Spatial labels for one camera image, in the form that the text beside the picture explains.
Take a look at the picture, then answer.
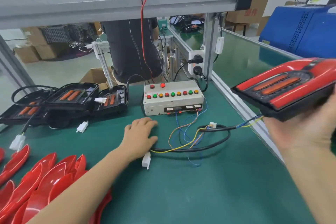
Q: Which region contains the person's right hand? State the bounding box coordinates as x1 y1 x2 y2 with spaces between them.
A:
262 82 336 151

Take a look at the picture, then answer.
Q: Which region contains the person's left hand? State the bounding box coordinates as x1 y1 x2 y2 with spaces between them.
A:
120 117 159 161

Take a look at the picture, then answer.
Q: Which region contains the pile of black lamp housings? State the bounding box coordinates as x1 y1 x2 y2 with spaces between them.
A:
0 82 129 151

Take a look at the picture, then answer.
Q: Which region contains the person's left forearm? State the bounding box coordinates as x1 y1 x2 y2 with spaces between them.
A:
29 145 137 224

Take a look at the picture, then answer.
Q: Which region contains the beige test button box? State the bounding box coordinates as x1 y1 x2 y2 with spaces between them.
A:
143 79 205 117

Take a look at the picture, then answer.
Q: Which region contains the low open cardboard carton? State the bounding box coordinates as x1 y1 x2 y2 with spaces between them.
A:
80 67 108 86

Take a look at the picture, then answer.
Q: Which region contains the white metal stand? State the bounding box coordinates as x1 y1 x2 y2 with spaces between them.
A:
92 40 112 83

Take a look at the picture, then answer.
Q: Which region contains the blue plastic crate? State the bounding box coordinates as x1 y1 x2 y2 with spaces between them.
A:
259 5 336 59

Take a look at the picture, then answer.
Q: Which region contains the white power strip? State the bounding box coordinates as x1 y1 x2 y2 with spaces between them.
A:
188 48 205 80

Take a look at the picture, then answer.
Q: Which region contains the pile of red lens covers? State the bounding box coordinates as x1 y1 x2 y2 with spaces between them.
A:
0 144 113 224

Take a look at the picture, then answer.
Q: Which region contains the large cardboard box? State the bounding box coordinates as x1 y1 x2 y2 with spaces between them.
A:
23 26 61 60

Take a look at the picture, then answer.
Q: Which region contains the black mesh basket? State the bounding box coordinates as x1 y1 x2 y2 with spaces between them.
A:
39 24 90 44

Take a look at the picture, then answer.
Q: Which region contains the small cardboard box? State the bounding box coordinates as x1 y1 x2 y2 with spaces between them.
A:
13 44 40 64

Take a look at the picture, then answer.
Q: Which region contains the red power cable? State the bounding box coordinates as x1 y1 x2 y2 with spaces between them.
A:
139 0 155 81

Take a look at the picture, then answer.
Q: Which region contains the white switch box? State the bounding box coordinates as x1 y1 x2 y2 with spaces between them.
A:
215 36 225 55

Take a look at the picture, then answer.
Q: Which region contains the aluminium workstation frame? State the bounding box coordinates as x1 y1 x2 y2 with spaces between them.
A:
0 0 256 91

